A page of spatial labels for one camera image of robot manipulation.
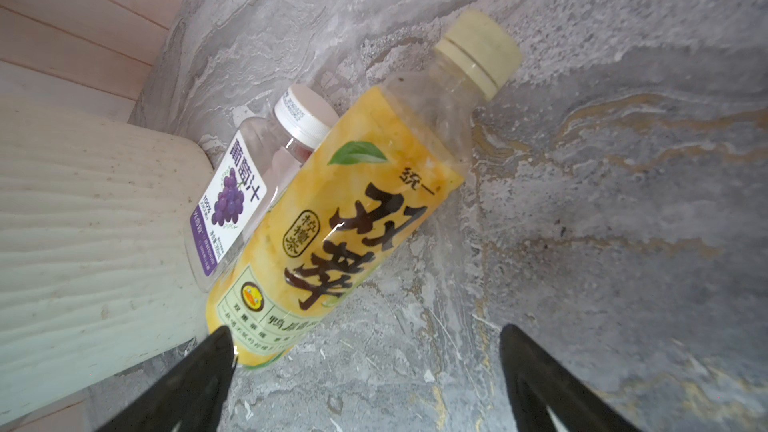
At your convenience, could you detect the white bin with yellow bag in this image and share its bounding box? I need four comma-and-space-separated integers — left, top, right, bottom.
1, 97, 212, 423

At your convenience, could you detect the yellow label tea bottle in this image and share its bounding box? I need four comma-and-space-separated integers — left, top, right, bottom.
206, 9, 522, 369

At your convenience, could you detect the purple grape juice bottle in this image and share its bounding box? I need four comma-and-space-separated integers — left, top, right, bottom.
185, 84, 339, 292

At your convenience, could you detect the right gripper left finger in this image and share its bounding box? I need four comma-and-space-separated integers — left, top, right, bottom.
100, 326, 237, 432

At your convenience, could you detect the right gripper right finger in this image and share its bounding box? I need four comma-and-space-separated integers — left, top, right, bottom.
499, 324, 637, 431

